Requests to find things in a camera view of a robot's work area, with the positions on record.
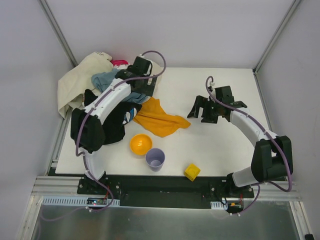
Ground orange-yellow cloth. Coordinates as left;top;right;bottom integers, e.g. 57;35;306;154
133;97;191;138

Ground blue-grey cloth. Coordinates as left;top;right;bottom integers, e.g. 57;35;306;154
91;68;150;104

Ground cream beige cloth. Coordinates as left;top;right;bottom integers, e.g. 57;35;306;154
57;51;163;119

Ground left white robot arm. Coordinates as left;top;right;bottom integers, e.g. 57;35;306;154
70;61;161;180

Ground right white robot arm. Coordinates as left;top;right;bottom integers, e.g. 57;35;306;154
187;95;293;193

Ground pink cloth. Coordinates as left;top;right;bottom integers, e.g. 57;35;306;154
110;59;129;68

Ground black daisy print shirt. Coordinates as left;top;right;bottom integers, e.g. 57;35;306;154
79;101;142;147

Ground yellow plastic bowl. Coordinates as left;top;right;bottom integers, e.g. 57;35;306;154
129;133;153;156

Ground yellow plastic cube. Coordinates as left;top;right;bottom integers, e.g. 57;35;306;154
183;163;201;182

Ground lavender plastic cup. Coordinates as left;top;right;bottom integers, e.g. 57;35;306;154
145;148;166;172

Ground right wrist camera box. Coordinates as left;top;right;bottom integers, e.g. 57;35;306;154
215;85;235;104

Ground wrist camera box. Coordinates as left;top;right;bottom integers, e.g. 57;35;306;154
215;85;235;104
131;56;153;76

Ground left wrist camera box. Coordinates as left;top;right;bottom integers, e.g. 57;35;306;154
131;56;153;76

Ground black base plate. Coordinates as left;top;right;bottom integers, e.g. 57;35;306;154
77;175;254;209

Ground left aluminium frame post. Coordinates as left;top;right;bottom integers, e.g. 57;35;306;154
38;0;78;68

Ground aluminium frame post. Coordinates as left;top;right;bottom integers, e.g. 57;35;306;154
252;0;304;76
38;0;78;68

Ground right aluminium frame post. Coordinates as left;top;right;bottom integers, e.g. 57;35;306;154
252;0;304;76

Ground white cable duct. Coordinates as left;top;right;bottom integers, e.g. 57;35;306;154
42;196;121;208

